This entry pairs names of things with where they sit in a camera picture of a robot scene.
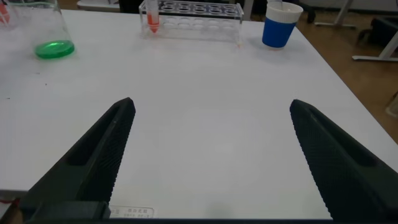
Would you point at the blue white paper cup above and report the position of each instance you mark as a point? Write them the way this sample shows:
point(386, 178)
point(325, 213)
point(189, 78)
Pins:
point(278, 34)

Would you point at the clear acrylic tube rack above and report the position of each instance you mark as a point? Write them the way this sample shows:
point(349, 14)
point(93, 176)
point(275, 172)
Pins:
point(202, 21)

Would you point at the beige plastic stool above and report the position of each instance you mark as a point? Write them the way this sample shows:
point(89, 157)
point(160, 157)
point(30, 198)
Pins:
point(393, 107)

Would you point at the small printed label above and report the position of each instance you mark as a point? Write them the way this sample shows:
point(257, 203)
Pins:
point(132, 211)

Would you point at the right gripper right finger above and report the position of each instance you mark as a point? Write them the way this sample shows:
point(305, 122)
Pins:
point(348, 180)

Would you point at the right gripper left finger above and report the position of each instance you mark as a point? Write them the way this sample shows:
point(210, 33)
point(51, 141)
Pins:
point(93, 168)

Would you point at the black wheeled robot base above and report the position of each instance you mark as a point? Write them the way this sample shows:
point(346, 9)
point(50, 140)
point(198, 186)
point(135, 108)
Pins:
point(382, 28)

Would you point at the orange pigment test tube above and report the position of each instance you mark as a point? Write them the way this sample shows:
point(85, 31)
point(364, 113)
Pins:
point(153, 21)
point(3, 15)

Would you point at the clear glass beaker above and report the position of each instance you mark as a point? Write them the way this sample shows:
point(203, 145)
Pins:
point(54, 49)

